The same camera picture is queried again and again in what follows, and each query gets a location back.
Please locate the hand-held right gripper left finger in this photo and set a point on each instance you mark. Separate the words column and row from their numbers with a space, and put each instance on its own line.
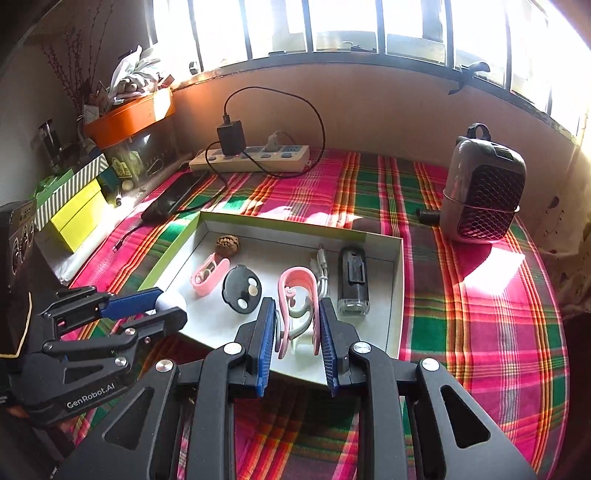
column 266, row 346

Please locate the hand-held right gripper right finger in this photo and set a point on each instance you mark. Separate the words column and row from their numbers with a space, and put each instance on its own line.
column 327, row 346

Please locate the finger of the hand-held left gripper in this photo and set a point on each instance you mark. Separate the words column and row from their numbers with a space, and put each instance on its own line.
column 134, row 302
column 161, row 323

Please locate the white round case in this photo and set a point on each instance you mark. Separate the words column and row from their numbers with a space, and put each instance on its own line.
column 173, row 302

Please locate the black round disc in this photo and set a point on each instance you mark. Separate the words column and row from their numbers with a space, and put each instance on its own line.
column 240, row 288

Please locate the small pink clip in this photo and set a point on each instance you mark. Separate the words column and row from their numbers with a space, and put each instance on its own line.
column 210, row 277

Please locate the pink and grey ear hook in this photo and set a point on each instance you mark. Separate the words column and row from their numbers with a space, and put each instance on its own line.
column 298, row 281

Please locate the grey and green cardboard box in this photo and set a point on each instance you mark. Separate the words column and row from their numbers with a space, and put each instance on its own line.
column 277, row 249

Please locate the black and clear bike light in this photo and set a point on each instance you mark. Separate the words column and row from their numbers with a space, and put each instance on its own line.
column 354, row 281

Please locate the brown walnut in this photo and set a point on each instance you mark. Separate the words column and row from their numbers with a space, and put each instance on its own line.
column 227, row 244

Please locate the black phone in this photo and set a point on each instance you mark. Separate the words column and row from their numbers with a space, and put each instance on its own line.
column 178, row 194

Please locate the black printed box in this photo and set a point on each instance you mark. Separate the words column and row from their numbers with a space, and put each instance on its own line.
column 16, row 240

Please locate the green label card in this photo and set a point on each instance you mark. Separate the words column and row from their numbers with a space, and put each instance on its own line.
column 124, row 167

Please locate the plaid tablecloth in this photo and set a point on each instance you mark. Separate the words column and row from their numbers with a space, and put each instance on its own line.
column 461, row 323

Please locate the orange box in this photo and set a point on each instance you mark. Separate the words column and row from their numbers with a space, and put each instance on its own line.
column 129, row 117

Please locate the cream power strip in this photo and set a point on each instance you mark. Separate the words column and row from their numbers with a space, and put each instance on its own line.
column 277, row 157

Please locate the black charger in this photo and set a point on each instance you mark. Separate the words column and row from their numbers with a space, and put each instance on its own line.
column 230, row 138

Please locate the pink mesh heater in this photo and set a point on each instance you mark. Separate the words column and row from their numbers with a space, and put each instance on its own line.
column 485, row 189

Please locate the crumpled plastic bag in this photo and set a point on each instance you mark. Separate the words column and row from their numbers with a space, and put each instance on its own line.
column 134, row 74

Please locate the dried branches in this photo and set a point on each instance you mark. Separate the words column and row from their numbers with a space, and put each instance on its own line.
column 76, row 60

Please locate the black window latch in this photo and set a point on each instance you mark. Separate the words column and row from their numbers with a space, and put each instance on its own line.
column 471, row 74

